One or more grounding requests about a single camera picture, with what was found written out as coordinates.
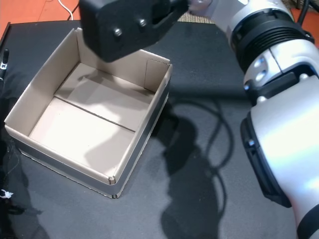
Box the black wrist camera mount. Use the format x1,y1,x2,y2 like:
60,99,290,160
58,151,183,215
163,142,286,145
79,0,189,63

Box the open cardboard box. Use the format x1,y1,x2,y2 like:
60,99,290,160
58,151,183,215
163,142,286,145
4,27,173,199

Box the woven beige rug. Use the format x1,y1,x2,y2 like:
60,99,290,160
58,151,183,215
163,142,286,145
177,11,216,25

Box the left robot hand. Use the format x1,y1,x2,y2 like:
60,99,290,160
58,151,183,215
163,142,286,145
0,48,10,84

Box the white cable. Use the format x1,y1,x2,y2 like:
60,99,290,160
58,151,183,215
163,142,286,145
58,0,75,21

